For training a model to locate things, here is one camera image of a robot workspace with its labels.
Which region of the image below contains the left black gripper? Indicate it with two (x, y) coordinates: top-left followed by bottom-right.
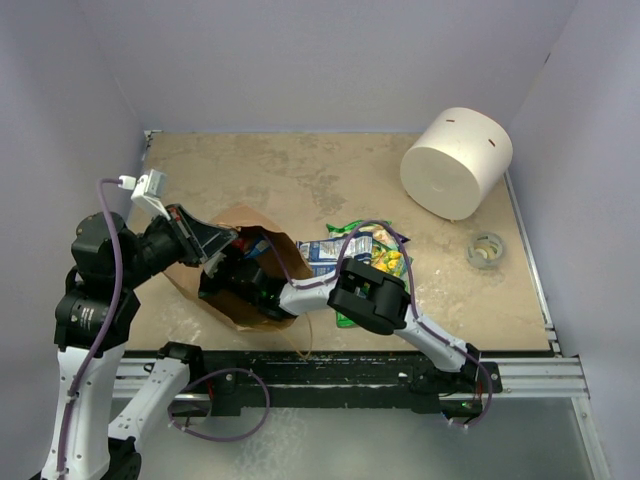
(118, 201), (238, 286)

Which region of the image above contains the small bright blue packet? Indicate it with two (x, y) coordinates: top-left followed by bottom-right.
(233, 235), (271, 259)

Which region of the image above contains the brown paper bag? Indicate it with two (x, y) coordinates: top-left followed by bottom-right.
(164, 204), (314, 360)

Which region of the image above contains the green Chuba chips bag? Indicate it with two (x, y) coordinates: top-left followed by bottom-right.
(326, 220), (410, 329)

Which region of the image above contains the green tea candy bag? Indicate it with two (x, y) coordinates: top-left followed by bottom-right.
(369, 225), (409, 289)

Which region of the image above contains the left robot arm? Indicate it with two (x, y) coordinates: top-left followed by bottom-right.
(38, 204), (238, 479)

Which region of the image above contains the white cylindrical container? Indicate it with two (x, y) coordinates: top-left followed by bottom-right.
(400, 107), (514, 221)

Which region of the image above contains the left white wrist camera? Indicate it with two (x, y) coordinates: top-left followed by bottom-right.
(117, 169), (170, 220)

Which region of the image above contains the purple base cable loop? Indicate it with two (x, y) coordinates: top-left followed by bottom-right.
(167, 367), (272, 442)

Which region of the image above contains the black aluminium frame rail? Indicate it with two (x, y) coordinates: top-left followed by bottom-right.
(112, 347), (591, 416)

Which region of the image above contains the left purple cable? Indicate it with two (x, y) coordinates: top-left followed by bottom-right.
(57, 177), (126, 480)

